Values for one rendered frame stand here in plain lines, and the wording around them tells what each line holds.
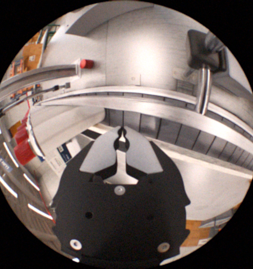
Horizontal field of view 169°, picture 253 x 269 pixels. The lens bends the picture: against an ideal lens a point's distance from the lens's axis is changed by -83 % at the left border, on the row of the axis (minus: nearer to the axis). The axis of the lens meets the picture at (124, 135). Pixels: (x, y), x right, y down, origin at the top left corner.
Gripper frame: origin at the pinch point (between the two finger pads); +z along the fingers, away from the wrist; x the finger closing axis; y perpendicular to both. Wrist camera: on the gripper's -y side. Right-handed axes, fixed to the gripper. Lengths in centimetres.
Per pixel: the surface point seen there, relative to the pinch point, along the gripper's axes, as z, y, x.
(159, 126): 3.0, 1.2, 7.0
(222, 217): -69, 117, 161
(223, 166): -7.9, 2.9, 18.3
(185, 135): 0.0, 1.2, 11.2
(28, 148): -6.3, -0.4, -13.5
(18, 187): -47, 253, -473
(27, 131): -3.1, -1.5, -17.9
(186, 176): -0.2, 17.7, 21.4
